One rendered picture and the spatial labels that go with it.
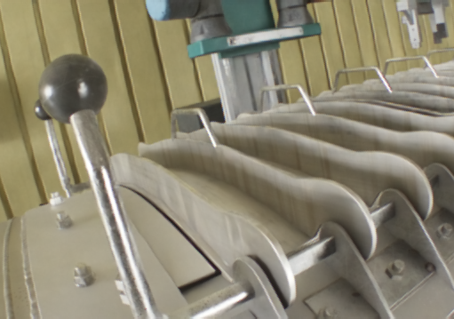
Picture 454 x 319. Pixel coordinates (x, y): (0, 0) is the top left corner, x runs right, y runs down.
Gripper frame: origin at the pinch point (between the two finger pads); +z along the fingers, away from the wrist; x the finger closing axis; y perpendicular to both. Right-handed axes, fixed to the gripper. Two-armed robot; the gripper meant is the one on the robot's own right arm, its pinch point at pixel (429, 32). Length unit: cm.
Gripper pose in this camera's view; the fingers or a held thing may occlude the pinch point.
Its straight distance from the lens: 104.2
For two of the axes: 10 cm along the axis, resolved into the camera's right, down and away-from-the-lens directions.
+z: 2.1, 9.6, 2.0
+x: -8.6, 2.8, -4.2
